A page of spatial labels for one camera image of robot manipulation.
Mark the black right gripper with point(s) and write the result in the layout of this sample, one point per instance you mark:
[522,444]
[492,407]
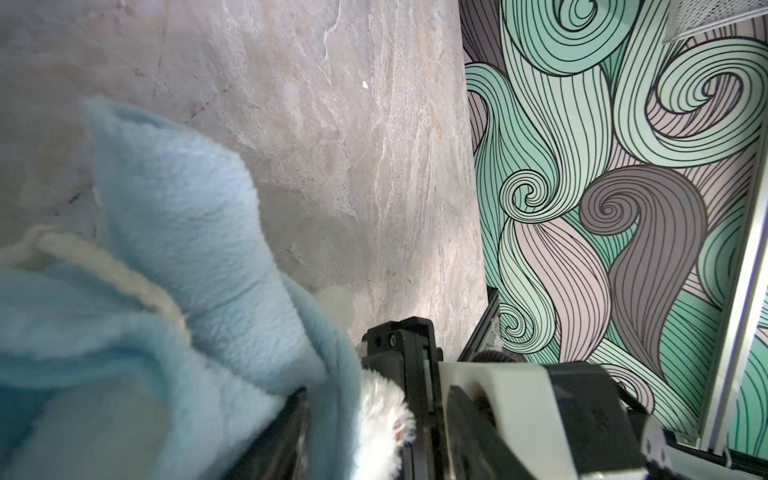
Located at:
[406,353]

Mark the aluminium rail right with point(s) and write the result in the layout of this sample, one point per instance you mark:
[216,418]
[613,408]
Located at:
[742,314]

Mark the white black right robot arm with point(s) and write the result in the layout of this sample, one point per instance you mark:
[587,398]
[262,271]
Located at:
[666,457]

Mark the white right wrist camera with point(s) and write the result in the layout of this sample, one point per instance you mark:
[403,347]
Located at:
[528,421]

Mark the light blue fleece hoodie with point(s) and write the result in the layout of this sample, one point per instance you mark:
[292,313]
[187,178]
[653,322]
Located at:
[167,349]

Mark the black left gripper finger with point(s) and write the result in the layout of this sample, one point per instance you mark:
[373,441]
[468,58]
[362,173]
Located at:
[280,452]

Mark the white plush teddy bear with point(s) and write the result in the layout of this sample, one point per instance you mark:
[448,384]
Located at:
[378,420]

